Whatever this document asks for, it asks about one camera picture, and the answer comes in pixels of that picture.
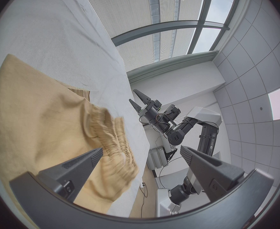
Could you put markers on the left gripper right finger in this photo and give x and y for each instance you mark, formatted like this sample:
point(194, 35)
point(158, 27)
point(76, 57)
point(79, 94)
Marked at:
point(214, 177)

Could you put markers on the window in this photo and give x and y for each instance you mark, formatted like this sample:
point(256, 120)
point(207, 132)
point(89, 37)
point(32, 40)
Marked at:
point(135, 8)

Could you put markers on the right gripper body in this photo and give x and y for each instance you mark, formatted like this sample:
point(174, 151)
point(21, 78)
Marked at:
point(150, 113)

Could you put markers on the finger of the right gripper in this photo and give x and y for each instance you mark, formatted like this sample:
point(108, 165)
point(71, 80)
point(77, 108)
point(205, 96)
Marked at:
point(142, 98)
point(135, 106)

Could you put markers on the bed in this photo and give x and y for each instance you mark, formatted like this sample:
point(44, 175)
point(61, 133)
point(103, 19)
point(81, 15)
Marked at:
point(58, 32)

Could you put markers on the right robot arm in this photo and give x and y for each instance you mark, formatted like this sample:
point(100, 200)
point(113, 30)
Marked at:
point(202, 114)

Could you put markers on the square ceiling light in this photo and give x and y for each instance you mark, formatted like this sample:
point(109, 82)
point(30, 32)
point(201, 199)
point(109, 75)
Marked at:
point(278, 102)

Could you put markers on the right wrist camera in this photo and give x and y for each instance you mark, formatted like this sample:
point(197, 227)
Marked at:
point(158, 104)

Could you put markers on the tan shorts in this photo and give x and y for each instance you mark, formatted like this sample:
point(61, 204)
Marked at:
point(35, 116)

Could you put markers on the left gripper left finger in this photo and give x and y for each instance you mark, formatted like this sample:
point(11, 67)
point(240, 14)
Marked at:
point(68, 178)

